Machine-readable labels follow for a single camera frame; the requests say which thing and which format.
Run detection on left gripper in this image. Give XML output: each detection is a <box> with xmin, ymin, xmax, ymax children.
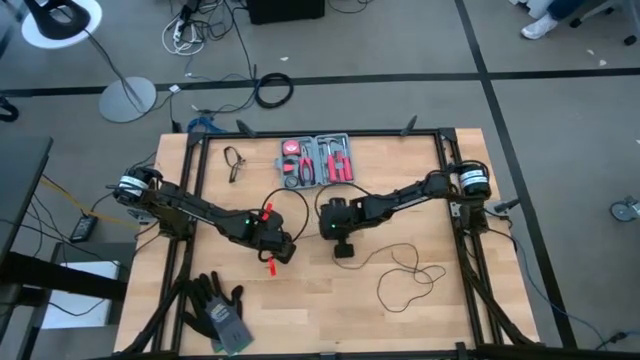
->
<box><xmin>244</xmin><ymin>207</ymin><xmax>298</xmax><ymax>265</ymax></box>

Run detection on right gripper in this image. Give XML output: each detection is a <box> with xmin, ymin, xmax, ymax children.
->
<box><xmin>318</xmin><ymin>197</ymin><xmax>375</xmax><ymax>260</ymax></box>

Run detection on thin black cord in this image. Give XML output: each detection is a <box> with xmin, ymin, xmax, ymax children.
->
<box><xmin>292</xmin><ymin>230</ymin><xmax>448</xmax><ymax>314</ymax></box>

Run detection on grey plastic tool case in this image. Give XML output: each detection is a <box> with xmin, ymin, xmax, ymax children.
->
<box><xmin>273</xmin><ymin>132</ymin><xmax>356</xmax><ymax>193</ymax></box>

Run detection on silver metal tool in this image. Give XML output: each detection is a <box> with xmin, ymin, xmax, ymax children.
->
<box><xmin>317</xmin><ymin>137</ymin><xmax>349</xmax><ymax>156</ymax></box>

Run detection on black work gloves with card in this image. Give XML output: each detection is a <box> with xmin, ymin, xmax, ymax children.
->
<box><xmin>180</xmin><ymin>271</ymin><xmax>255</xmax><ymax>357</ymax></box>

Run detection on black power adapter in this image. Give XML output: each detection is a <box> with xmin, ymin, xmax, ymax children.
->
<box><xmin>69</xmin><ymin>214</ymin><xmax>99</xmax><ymax>244</ymax></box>

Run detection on floor stand with grey base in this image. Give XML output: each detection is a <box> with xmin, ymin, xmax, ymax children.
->
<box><xmin>22</xmin><ymin>0</ymin><xmax>158</xmax><ymax>124</ymax></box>

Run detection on white box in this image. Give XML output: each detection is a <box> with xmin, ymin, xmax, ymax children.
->
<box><xmin>42</xmin><ymin>259</ymin><xmax>121</xmax><ymax>330</ymax></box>

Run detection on black box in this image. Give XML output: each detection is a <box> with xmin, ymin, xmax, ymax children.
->
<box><xmin>247</xmin><ymin>0</ymin><xmax>326</xmax><ymax>26</ymax></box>

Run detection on black beam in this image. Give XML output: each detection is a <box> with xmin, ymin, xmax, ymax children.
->
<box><xmin>0</xmin><ymin>249</ymin><xmax>129</xmax><ymax>304</ymax></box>

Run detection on black desk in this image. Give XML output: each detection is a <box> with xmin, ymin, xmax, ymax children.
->
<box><xmin>0</xmin><ymin>137</ymin><xmax>54</xmax><ymax>261</ymax></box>

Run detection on person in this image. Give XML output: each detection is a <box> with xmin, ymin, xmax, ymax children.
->
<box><xmin>519</xmin><ymin>0</ymin><xmax>589</xmax><ymax>41</ymax></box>

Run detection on grey caster wheel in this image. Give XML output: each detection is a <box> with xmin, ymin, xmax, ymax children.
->
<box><xmin>609</xmin><ymin>196</ymin><xmax>640</xmax><ymax>224</ymax></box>

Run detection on black floor object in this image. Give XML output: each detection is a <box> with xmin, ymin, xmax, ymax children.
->
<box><xmin>0</xmin><ymin>97</ymin><xmax>20</xmax><ymax>124</ymax></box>

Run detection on black floor plug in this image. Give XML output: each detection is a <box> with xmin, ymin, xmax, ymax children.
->
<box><xmin>594</xmin><ymin>329</ymin><xmax>632</xmax><ymax>351</ymax></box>

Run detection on office chair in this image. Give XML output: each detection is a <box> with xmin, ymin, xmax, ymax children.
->
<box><xmin>569</xmin><ymin>0</ymin><xmax>640</xmax><ymax>46</ymax></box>

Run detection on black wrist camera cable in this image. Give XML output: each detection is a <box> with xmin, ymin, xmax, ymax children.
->
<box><xmin>258</xmin><ymin>188</ymin><xmax>311</xmax><ymax>265</ymax></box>
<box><xmin>314</xmin><ymin>181</ymin><xmax>375</xmax><ymax>217</ymax></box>

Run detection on red handled pliers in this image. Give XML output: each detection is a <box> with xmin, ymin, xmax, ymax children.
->
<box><xmin>297</xmin><ymin>153</ymin><xmax>317</xmax><ymax>189</ymax></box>

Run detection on coiled black floor cable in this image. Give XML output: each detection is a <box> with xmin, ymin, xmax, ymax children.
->
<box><xmin>254</xmin><ymin>72</ymin><xmax>295</xmax><ymax>110</ymax></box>

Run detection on yellow cable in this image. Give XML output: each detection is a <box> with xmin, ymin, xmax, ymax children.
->
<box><xmin>39</xmin><ymin>177</ymin><xmax>142</xmax><ymax>232</ymax></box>

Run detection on white power strip with cables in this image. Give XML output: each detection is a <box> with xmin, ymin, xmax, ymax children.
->
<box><xmin>161</xmin><ymin>12</ymin><xmax>207</xmax><ymax>57</ymax></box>

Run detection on long blue floor cable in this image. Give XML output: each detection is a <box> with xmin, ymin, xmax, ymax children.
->
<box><xmin>509</xmin><ymin>234</ymin><xmax>609</xmax><ymax>349</ymax></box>

